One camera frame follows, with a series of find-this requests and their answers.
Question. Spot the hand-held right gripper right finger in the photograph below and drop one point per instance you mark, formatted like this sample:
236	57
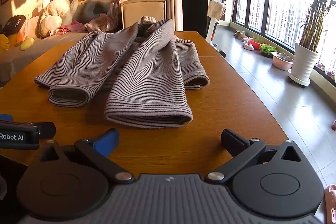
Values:
231	144

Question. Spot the yellow plush toy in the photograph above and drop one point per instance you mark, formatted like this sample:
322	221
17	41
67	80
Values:
4	43

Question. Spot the pink basin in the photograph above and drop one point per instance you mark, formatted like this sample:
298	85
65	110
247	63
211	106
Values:
282	64

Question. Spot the white plush toy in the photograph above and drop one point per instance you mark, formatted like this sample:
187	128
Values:
56	12

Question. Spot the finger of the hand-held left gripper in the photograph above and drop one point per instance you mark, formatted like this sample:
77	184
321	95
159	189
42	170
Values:
5	117
47	130

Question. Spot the small green potted plant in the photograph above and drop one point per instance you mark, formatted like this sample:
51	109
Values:
267	49

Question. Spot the potted plant in white pot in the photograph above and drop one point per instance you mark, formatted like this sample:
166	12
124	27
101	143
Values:
304	61

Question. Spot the pink slipper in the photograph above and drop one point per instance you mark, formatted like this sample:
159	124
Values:
331	203

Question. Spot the red pot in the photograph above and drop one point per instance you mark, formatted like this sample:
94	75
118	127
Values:
256	44

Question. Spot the beige cloth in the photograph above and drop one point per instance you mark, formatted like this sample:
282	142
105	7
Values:
217	8

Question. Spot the grey neck pillow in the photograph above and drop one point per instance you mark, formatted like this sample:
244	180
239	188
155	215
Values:
89	10

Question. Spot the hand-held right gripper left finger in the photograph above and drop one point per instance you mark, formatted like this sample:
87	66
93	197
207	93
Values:
109	141

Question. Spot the pink shoes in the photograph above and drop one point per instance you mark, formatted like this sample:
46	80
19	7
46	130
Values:
248	46

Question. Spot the black cap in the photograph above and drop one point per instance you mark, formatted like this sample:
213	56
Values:
14	24

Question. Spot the grey sofa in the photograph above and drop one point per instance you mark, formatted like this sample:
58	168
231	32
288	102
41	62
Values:
31	48

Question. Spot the brown shoes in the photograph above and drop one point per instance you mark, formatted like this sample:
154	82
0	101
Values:
240	34

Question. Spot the pink floral pillow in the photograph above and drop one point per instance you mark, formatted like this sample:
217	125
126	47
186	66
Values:
101	23

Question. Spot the pink garment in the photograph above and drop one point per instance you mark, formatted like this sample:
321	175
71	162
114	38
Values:
71	28

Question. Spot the orange plush toy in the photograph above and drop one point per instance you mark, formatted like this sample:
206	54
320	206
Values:
19	40

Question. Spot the striped grey sweater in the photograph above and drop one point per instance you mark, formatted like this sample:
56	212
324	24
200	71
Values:
147	77

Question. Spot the white upright vacuum cleaner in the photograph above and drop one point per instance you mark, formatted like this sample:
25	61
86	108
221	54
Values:
211	27

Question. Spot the yellow-green plush toy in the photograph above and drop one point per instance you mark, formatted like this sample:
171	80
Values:
27	43

